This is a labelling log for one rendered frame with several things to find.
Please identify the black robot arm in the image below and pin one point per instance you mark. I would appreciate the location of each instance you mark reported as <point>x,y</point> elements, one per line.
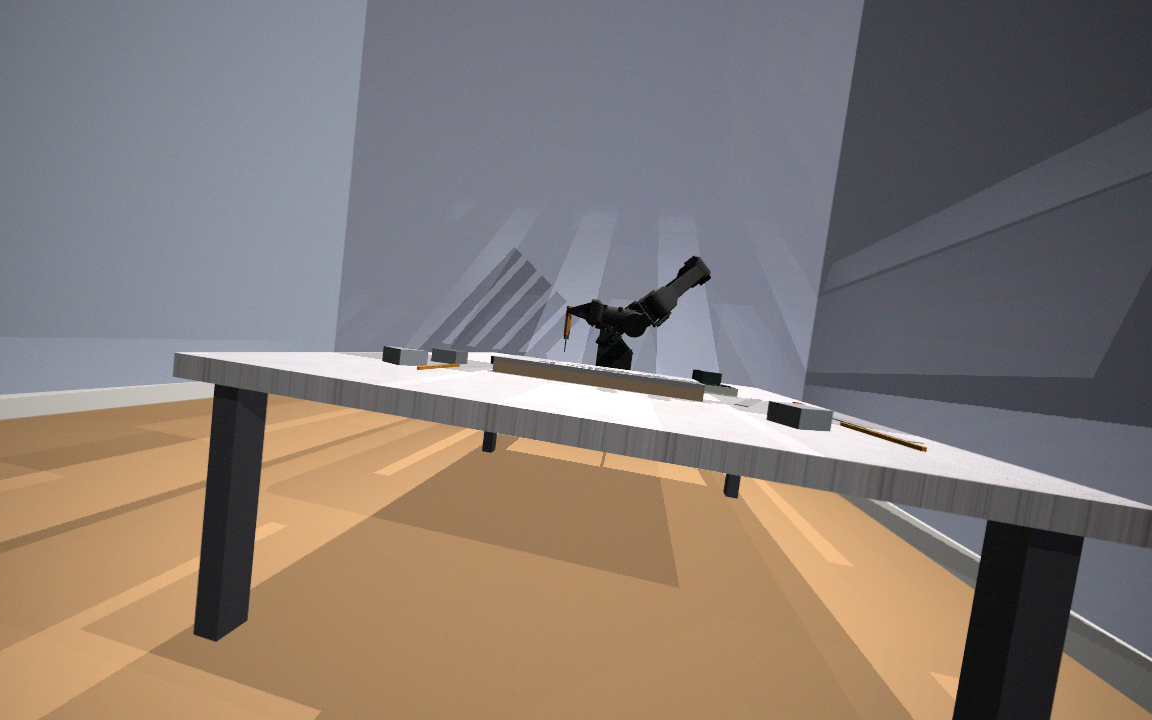
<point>657,304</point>

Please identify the white rectangular floor panel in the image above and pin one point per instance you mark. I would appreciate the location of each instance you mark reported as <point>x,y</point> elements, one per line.
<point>648,383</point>

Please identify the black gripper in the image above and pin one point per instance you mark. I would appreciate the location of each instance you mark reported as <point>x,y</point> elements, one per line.
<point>595,313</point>

